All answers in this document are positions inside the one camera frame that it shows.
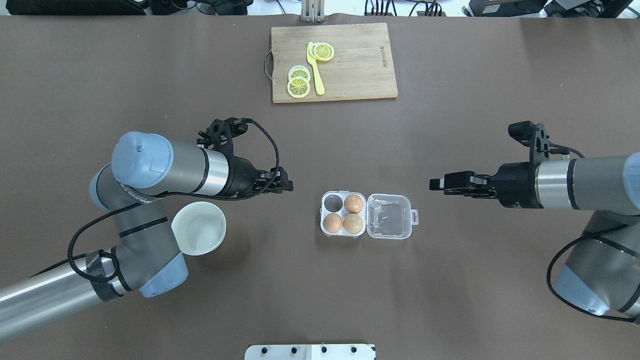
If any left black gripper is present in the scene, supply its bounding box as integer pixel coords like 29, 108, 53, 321
225, 156, 294, 198

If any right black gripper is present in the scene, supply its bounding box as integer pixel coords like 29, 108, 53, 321
429, 162, 543, 208

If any brown egg from bowl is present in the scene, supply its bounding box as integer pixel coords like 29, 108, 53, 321
322, 212, 343, 234

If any clear plastic egg box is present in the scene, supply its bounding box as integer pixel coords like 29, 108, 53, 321
319, 190, 419, 240

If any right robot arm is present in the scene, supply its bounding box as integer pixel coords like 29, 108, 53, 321
429, 153, 639, 325

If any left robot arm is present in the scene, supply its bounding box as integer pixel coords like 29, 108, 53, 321
1, 124, 294, 341

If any brown egg in box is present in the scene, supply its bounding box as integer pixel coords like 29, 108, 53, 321
343, 194, 364, 214

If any tan egg in box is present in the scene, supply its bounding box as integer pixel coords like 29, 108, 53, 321
342, 213, 364, 235

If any white bowl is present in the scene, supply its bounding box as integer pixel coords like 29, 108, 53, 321
171, 202, 227, 256

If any yellow plastic knife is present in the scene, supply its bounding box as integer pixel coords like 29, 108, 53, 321
306, 41, 326, 96

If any lemon slice far side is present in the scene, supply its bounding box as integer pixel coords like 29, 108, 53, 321
310, 42, 336, 62

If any wooden cutting board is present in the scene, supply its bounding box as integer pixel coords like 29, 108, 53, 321
270, 23, 398, 104

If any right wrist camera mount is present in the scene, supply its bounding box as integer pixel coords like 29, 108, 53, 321
507, 121, 551, 166

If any lemon slice near handle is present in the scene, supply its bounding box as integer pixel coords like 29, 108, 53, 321
286, 64, 311, 99

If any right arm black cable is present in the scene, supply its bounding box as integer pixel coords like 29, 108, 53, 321
546, 143, 640, 322

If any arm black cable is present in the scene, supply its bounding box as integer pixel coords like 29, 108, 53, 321
546, 143, 640, 322
30, 118, 281, 283

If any aluminium frame post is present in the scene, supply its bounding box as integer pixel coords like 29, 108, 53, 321
301, 0, 326, 24

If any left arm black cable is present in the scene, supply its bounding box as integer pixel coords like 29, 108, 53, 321
30, 118, 281, 283

